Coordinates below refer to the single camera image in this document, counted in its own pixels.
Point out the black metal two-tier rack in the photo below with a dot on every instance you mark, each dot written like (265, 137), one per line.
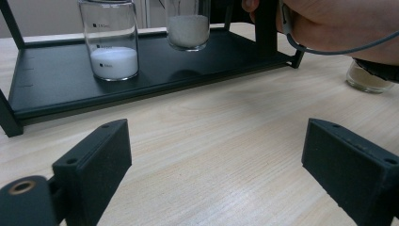
(175, 75)

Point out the white-lid jar with brown powder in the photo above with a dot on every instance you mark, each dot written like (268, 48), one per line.
(365, 81)

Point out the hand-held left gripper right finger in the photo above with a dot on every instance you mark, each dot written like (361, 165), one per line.
(354, 175)

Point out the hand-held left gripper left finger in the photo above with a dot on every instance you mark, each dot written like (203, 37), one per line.
(94, 163)

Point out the beige cabinet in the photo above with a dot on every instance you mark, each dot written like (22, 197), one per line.
(47, 17)

